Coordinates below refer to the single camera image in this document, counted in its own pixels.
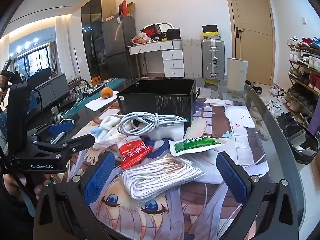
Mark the person's left hand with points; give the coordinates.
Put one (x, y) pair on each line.
(15, 185)

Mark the white suitcase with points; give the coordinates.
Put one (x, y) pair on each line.
(192, 57)

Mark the tall red box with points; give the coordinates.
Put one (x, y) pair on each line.
(122, 8)

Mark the large window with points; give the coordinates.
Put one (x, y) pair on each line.
(37, 60)

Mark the black trash bag bin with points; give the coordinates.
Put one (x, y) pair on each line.
(300, 155)

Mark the rows of racked shoes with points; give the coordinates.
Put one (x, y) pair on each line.
(315, 62)

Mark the clear bag of white cloth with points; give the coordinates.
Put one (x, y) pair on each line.
(110, 140)

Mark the printed cartoon table mat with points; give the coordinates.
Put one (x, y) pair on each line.
(250, 150)

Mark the red and white glue packet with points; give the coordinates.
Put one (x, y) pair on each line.
(132, 155)

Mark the brown cardboard carton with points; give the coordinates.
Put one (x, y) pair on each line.
(131, 9)

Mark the scattered loose shoes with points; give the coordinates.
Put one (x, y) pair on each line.
(277, 92)

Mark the black bag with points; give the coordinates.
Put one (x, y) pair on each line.
(173, 34)

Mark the wooden shoe rack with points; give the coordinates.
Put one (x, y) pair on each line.
(300, 78)

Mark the small orange bag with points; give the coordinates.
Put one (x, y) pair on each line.
(96, 80)

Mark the silver suitcase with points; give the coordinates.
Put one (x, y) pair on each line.
(213, 57)

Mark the white desk with drawers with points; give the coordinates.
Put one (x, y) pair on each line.
(172, 57)

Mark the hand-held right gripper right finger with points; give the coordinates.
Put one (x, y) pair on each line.
(232, 177)

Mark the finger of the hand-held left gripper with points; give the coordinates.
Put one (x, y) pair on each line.
(61, 127)
(80, 142)

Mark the white paper napkin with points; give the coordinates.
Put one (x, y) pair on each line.
(100, 104)

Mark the round white framed mirror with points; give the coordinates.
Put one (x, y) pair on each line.
(167, 25)

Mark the white cylindrical air purifier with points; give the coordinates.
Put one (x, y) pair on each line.
(237, 77)

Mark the dark grey hard case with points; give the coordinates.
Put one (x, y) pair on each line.
(52, 90)

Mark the blue plastic wrapped case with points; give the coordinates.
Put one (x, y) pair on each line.
(32, 102)

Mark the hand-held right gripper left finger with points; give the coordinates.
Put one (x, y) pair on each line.
(100, 175)

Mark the dark glass cabinet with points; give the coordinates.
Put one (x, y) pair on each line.
(91, 30)

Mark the clear bag of white shoelaces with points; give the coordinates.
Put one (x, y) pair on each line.
(155, 182)

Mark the beige door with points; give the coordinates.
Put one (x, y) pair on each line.
(252, 42)

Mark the plastic bag of fruit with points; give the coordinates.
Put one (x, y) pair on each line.
(140, 40)

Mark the grey refrigerator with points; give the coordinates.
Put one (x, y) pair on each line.
(117, 47)

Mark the flat cardboard parcel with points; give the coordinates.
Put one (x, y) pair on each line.
(111, 18)

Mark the black and yellow box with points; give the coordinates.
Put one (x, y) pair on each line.
(211, 31)

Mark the green and white packet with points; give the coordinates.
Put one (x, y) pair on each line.
(195, 146)

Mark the purple bag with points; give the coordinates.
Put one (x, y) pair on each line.
(315, 127)

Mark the black cardboard box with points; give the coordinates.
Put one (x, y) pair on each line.
(155, 102)

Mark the orange persimmon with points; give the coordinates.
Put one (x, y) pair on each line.
(106, 93)

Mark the red and black shoe box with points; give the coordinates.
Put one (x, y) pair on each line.
(150, 31)

